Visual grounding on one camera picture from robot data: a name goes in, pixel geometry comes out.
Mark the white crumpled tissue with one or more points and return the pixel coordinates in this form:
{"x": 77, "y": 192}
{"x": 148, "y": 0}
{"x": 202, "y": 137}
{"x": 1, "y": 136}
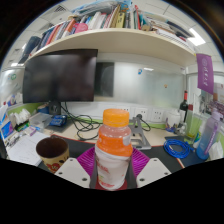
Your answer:
{"x": 217, "y": 151}

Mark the purple hanging banner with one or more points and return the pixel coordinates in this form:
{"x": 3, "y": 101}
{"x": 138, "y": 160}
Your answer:
{"x": 205, "y": 73}

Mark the white jar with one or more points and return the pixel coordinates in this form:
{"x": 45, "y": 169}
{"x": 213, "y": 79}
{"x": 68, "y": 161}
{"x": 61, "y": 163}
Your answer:
{"x": 173, "y": 118}

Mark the white wall power outlets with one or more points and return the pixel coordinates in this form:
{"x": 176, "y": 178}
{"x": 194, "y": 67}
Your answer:
{"x": 142, "y": 113}

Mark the patterned yellow red cup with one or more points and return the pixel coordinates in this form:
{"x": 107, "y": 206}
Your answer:
{"x": 55, "y": 160}

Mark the translucent purple water bottle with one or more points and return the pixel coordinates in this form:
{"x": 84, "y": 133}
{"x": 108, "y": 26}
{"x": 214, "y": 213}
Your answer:
{"x": 206, "y": 140}

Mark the blue tissue box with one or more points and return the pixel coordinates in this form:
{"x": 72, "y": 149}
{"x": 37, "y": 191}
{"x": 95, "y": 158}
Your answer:
{"x": 6, "y": 128}

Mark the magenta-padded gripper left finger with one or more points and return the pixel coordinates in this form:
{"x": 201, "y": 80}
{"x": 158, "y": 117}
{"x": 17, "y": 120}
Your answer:
{"x": 73, "y": 170}

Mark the black computer monitor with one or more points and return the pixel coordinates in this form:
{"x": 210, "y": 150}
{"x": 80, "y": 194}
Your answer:
{"x": 60, "y": 76}

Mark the black red-edged desk mat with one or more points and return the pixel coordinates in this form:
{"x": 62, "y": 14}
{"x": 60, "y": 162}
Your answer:
{"x": 81, "y": 146}

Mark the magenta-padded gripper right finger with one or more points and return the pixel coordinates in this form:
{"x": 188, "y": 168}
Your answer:
{"x": 153, "y": 170}

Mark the wall shelf with books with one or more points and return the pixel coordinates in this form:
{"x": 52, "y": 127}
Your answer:
{"x": 116, "y": 41}

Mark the white tissue pack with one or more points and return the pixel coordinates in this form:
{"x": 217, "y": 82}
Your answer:
{"x": 20, "y": 117}

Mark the clear plastic box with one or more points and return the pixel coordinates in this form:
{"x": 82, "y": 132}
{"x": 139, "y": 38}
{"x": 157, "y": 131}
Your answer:
{"x": 40, "y": 120}

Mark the orange-capped drink bottle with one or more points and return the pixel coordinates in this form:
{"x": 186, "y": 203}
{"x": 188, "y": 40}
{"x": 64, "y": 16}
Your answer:
{"x": 113, "y": 160}

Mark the grey metal laptop stand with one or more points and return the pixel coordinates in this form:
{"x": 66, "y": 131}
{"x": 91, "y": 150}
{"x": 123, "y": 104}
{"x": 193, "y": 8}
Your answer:
{"x": 140, "y": 140}

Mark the group photo poster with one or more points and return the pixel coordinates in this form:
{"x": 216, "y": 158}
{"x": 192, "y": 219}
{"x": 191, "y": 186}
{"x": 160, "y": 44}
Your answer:
{"x": 215, "y": 103}

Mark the dark wine bottle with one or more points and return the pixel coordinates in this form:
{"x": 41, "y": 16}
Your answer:
{"x": 183, "y": 106}

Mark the small blue device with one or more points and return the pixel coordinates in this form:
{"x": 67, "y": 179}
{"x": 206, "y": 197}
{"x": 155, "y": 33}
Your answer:
{"x": 58, "y": 120}

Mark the flat round red coaster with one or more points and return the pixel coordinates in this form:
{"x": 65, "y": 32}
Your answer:
{"x": 124, "y": 185}

